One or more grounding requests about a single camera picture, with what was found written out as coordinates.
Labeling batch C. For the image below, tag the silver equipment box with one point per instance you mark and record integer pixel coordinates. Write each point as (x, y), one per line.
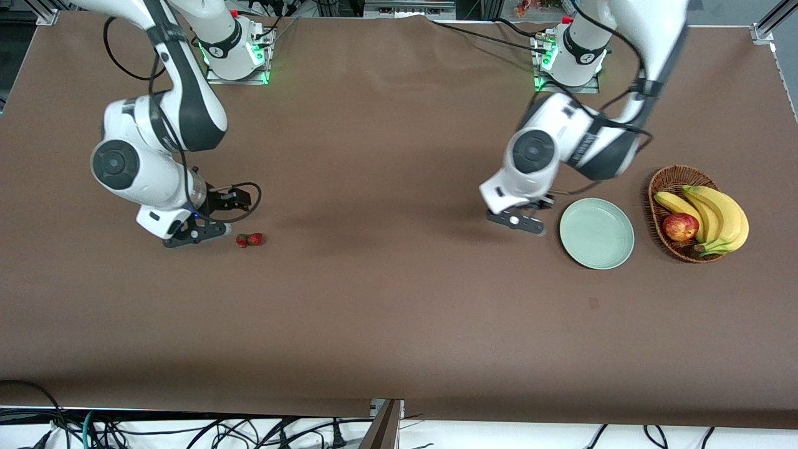
(408, 7)

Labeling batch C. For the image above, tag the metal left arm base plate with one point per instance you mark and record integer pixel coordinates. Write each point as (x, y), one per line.
(589, 89)

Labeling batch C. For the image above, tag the yellow banana bunch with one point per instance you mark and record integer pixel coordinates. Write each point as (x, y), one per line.
(726, 218)

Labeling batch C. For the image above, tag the brown wicker basket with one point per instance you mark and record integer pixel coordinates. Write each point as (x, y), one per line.
(661, 187)

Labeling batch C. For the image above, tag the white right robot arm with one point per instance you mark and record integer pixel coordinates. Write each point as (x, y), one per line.
(124, 165)

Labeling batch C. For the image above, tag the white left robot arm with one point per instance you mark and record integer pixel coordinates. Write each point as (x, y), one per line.
(536, 149)

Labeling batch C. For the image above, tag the orange red object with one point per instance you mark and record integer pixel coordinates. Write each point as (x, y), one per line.
(530, 6)

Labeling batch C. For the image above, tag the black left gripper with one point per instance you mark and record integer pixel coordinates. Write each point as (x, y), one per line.
(547, 201)

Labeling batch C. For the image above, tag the light green round plate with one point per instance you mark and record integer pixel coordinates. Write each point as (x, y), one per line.
(596, 234)

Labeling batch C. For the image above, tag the brown table cover sheet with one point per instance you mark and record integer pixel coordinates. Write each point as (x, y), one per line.
(374, 312)

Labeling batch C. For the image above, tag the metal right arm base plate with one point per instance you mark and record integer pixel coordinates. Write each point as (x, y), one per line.
(249, 80)

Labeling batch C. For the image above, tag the red strawberry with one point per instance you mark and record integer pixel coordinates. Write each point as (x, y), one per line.
(255, 239)
(242, 241)

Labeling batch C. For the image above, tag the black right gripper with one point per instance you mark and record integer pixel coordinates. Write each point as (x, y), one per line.
(219, 201)

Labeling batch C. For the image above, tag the dark table leg post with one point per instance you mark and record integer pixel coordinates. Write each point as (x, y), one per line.
(380, 433)

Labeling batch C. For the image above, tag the red yellow apple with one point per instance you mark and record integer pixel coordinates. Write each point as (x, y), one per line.
(680, 227)

